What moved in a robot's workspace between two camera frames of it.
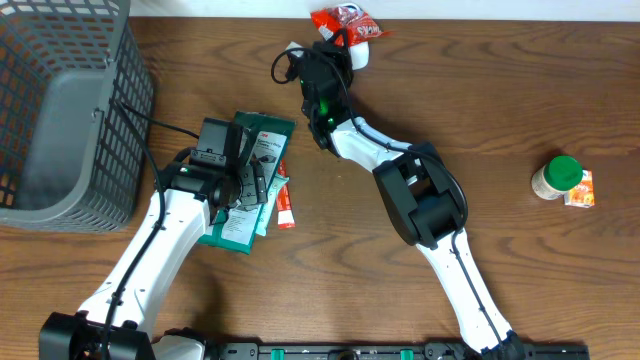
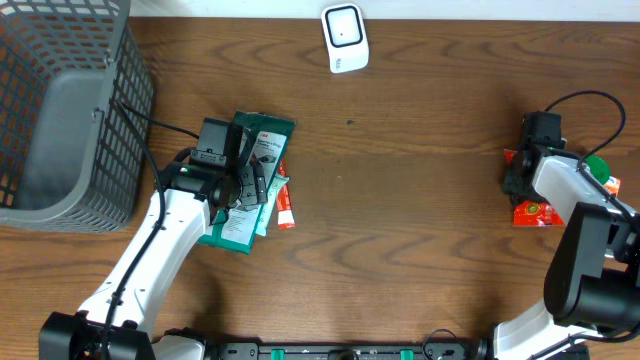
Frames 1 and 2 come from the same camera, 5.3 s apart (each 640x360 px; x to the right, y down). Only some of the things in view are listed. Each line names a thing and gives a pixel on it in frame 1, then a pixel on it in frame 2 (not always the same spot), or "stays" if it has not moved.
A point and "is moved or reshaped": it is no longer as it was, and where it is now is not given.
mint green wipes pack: [270, 204] stays
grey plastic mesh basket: [70, 158] stays
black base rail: [391, 351] stays
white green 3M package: [266, 137] stays
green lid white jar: [558, 175] is moved or reshaped
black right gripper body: [341, 51] to [517, 187]
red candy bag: [348, 24] to [532, 213]
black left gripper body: [254, 189] stays
